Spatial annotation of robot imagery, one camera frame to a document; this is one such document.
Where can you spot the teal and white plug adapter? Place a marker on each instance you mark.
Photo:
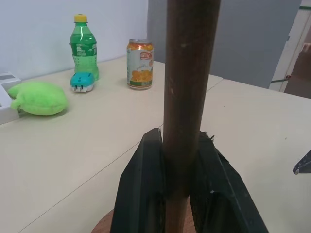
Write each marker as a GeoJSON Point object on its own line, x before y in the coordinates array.
{"type": "Point", "coordinates": [82, 82]}

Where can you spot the dark brown wooden pole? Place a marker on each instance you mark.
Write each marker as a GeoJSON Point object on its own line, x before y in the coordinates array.
{"type": "Point", "coordinates": [188, 97]}

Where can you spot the black pointed left gripper right finger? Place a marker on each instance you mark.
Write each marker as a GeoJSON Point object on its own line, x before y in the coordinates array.
{"type": "Point", "coordinates": [304, 163]}

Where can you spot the white door frame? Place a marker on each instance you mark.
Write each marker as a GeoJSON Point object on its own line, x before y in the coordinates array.
{"type": "Point", "coordinates": [291, 46]}

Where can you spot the white plastic box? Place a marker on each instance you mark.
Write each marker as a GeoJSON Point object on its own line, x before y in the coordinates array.
{"type": "Point", "coordinates": [6, 102]}

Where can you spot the orange juice can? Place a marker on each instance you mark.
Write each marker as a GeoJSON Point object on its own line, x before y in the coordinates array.
{"type": "Point", "coordinates": [140, 64]}

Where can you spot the green plush toy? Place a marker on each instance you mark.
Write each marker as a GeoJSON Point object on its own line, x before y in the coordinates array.
{"type": "Point", "coordinates": [39, 97]}

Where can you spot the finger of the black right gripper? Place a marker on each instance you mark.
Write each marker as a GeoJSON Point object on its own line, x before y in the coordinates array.
{"type": "Point", "coordinates": [218, 189]}

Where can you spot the green plastic soda bottle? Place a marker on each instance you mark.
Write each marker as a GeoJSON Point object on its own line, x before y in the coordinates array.
{"type": "Point", "coordinates": [83, 49]}

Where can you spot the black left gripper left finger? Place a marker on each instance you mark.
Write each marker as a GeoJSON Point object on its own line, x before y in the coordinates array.
{"type": "Point", "coordinates": [138, 184]}

